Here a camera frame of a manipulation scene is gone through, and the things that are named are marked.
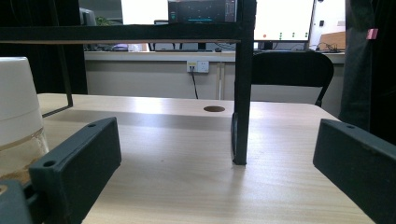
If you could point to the black folding chair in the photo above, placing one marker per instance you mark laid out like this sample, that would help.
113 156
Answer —
289 68

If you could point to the grey curtain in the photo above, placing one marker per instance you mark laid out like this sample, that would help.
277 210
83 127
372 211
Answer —
355 77

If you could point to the white cup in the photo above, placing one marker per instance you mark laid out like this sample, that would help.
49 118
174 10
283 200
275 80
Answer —
15 102

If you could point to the dark-screen monitor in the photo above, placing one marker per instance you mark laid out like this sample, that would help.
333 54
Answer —
202 11

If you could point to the black metal shelf rack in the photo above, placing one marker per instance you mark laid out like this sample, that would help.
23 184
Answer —
243 93

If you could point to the black curtain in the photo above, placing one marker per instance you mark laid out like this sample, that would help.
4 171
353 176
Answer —
31 12
384 77

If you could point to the white background desk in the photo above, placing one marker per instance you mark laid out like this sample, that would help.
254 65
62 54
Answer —
155 56

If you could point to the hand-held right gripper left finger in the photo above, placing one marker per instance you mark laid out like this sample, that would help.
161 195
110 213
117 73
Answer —
77 168

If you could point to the white wall socket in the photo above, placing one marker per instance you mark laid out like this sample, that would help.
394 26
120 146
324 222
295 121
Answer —
202 66

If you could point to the white-screen monitor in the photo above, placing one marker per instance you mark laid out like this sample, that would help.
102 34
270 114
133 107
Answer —
143 11
283 18

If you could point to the grey monitor back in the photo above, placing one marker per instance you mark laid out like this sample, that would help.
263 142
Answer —
87 17

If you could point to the green plant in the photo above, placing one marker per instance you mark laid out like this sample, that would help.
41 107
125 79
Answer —
103 21

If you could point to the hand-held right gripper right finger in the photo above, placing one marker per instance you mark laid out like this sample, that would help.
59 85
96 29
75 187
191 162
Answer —
358 168

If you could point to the pink tag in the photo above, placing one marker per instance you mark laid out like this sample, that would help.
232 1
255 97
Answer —
372 34

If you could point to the cardboard box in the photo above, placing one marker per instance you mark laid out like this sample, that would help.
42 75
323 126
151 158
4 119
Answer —
333 40

